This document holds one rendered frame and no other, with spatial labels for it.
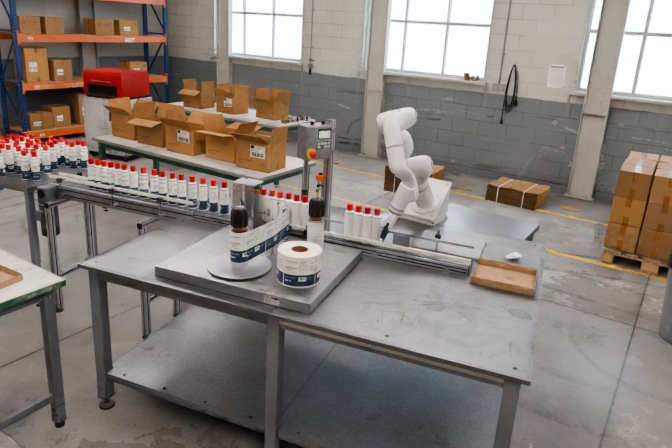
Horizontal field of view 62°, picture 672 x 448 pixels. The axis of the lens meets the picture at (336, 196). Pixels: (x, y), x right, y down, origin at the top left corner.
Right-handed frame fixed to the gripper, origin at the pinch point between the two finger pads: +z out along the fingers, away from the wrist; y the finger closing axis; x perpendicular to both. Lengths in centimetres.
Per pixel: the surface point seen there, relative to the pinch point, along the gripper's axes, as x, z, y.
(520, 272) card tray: 71, -14, -12
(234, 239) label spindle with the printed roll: -53, 9, 64
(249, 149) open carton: -150, 53, -134
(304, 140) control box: -61, -26, 0
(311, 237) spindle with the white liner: -27.9, 5.7, 32.2
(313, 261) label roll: -15, -1, 62
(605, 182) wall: 165, 16, -510
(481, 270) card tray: 53, -8, -4
